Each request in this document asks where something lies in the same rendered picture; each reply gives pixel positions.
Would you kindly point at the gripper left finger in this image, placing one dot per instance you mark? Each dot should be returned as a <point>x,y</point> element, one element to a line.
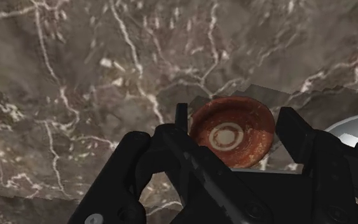
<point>166,149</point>

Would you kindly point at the white round bowl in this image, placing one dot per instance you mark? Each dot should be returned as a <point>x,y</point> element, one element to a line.
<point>357,127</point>

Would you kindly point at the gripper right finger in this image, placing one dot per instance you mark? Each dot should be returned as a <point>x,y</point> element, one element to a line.
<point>321,155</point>

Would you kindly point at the red-brown ceramic bowl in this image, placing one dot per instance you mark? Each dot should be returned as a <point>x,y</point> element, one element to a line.
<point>237,124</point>

